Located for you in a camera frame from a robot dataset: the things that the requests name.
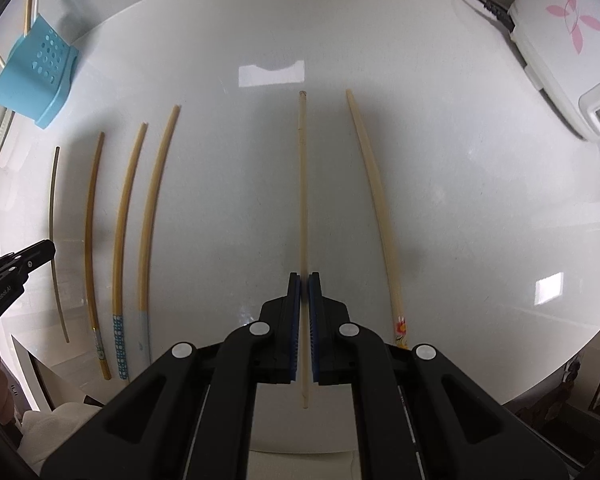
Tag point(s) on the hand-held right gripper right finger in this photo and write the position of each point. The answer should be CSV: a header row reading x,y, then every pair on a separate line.
x,y
314,335

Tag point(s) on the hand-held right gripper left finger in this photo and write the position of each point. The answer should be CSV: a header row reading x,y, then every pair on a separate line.
x,y
294,335

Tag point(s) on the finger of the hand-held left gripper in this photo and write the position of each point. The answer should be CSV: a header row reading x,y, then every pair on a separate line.
x,y
35,255

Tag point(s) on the wooden chopstick with small-patterned end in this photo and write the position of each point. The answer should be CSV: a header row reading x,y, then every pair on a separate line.
x,y
87,240

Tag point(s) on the wooden chopstick with blue-patterned end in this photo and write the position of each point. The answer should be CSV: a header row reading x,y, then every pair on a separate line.
x,y
117,260

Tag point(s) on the wooden chopstick with light-blue end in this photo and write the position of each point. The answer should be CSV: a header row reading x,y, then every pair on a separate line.
x,y
147,240

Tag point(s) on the plain pale chopstick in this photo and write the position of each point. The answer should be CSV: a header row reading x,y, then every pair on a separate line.
x,y
302,185

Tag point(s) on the pale chopstick with red-patterned end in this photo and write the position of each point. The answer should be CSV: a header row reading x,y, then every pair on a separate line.
x,y
375,185

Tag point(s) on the blue plastic utensil holder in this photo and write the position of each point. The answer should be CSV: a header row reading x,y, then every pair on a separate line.
x,y
35,75

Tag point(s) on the wooden chopstick with green-patterned band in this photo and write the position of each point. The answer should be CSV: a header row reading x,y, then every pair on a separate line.
x,y
29,5

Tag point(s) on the white floral rice cooker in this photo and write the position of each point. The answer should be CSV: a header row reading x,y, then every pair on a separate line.
x,y
570,35

